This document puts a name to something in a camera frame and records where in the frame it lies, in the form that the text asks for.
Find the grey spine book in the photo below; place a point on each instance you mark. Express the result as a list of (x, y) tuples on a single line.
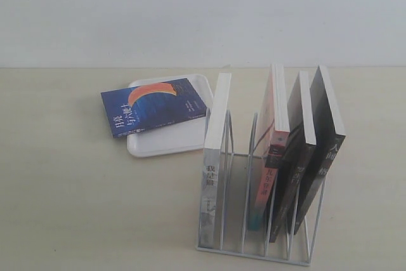
[(213, 142)]

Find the dark spine thin book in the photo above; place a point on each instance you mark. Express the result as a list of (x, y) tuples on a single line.
[(298, 152)]

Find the black cover book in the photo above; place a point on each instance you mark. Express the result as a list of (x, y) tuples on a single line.
[(330, 134)]

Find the red spine book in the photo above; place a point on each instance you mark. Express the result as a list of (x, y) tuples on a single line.
[(272, 131)]

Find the white plastic tray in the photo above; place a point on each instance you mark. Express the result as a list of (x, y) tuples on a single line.
[(181, 137)]

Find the white wire book rack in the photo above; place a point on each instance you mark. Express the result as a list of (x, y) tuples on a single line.
[(231, 234)]

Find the blue spine book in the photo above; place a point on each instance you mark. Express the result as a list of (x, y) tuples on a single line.
[(151, 106)]

